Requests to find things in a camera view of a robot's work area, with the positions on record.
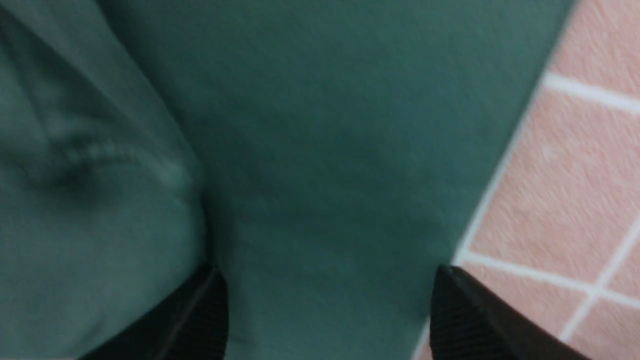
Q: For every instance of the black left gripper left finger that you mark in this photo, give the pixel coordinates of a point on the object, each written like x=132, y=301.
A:
x=192, y=323

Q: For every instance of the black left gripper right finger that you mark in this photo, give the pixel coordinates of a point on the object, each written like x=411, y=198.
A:
x=468, y=321

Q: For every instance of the green long sleeve shirt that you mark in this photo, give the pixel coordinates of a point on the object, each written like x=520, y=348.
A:
x=325, y=156

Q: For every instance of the pink checkered tablecloth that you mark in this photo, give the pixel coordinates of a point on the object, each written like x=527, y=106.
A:
x=557, y=233

